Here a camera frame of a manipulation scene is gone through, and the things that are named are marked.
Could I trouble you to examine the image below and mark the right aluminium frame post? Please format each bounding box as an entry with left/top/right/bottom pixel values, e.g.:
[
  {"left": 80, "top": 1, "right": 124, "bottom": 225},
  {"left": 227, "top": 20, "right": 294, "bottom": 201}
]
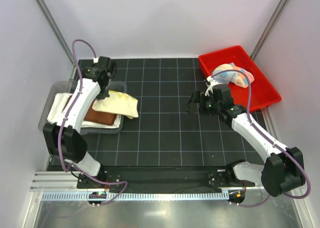
[{"left": 250, "top": 0, "right": 290, "bottom": 60}]

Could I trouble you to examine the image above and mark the aluminium frame post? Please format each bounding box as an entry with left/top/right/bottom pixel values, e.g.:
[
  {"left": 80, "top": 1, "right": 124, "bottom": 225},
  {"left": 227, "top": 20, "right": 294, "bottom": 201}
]
[
  {"left": 250, "top": 0, "right": 290, "bottom": 60},
  {"left": 35, "top": 0, "right": 75, "bottom": 66}
]

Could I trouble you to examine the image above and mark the clear plastic tray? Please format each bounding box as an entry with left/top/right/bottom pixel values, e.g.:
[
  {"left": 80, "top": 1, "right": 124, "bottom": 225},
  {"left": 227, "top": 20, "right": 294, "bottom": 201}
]
[{"left": 38, "top": 79, "right": 127, "bottom": 135}]

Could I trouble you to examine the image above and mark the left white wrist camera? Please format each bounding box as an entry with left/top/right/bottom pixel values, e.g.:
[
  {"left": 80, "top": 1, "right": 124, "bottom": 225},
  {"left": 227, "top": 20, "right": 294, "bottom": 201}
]
[{"left": 93, "top": 57, "right": 99, "bottom": 64}]

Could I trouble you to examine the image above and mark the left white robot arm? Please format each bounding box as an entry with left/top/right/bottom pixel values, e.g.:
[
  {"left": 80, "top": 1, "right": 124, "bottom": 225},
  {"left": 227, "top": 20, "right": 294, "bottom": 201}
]
[{"left": 42, "top": 56, "right": 117, "bottom": 188}]

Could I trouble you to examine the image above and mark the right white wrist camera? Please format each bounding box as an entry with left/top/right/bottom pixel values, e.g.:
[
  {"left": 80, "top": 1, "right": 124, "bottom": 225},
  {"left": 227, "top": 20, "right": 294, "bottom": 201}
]
[{"left": 204, "top": 76, "right": 221, "bottom": 97}]

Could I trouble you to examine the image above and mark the red plastic bin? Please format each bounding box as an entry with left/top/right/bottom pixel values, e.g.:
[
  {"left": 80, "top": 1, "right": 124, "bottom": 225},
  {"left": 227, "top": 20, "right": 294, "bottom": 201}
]
[{"left": 198, "top": 45, "right": 282, "bottom": 112}]

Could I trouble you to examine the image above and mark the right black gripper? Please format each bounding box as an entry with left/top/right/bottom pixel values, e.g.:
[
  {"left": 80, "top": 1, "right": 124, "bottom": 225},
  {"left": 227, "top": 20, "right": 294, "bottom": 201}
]
[{"left": 184, "top": 90, "right": 221, "bottom": 116}]

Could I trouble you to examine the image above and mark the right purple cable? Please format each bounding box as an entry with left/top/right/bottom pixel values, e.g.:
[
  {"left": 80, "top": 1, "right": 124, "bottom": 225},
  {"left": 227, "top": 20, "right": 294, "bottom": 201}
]
[{"left": 211, "top": 70, "right": 312, "bottom": 208}]

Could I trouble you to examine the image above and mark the brown towel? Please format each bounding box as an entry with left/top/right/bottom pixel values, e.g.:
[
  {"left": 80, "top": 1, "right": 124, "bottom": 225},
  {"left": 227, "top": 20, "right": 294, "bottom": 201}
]
[{"left": 63, "top": 95, "right": 118, "bottom": 126}]

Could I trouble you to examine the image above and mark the slotted metal rail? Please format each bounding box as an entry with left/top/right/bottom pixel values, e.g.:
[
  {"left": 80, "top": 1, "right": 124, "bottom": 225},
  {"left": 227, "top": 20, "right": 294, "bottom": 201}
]
[{"left": 41, "top": 190, "right": 229, "bottom": 202}]

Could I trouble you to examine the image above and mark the large white towel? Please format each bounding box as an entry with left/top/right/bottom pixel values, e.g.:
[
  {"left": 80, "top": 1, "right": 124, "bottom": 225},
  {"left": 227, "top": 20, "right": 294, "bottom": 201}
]
[{"left": 47, "top": 92, "right": 121, "bottom": 130}]

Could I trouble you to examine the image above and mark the yellow crocodile print towel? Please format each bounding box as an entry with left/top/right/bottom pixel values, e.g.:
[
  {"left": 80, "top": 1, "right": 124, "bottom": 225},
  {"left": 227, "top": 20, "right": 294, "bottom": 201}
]
[{"left": 92, "top": 90, "right": 139, "bottom": 119}]

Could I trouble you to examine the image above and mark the left aluminium frame post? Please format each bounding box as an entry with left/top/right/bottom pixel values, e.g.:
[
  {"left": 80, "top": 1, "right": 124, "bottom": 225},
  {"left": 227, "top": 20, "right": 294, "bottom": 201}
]
[{"left": 35, "top": 0, "right": 75, "bottom": 66}]

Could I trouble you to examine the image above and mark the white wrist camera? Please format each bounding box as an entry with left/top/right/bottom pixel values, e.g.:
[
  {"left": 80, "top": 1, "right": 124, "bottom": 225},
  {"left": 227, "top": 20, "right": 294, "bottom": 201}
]
[
  {"left": 204, "top": 76, "right": 221, "bottom": 97},
  {"left": 93, "top": 57, "right": 99, "bottom": 64}
]

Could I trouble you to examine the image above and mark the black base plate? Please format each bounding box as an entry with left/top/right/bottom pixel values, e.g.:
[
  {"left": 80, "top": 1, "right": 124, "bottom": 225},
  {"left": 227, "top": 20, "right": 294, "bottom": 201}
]
[{"left": 76, "top": 165, "right": 255, "bottom": 194}]

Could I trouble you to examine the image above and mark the patterned white cloth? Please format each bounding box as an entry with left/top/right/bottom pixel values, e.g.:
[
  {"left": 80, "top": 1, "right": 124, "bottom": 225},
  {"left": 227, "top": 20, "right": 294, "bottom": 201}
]
[{"left": 211, "top": 63, "right": 255, "bottom": 88}]

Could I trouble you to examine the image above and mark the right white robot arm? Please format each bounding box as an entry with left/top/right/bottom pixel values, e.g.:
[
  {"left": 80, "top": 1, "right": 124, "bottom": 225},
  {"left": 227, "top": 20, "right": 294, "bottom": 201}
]
[{"left": 186, "top": 83, "right": 310, "bottom": 197}]

